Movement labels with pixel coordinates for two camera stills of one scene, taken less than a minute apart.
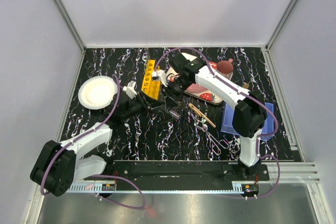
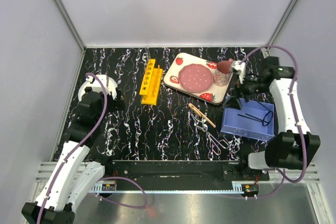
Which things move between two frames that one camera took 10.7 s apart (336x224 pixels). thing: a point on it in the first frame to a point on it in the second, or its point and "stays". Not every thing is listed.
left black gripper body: (140, 105) to (112, 104)
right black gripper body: (176, 89) to (248, 88)
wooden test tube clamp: (200, 114) stays
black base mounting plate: (182, 175) stays
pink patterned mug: (225, 68) stays
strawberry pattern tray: (211, 96) stays
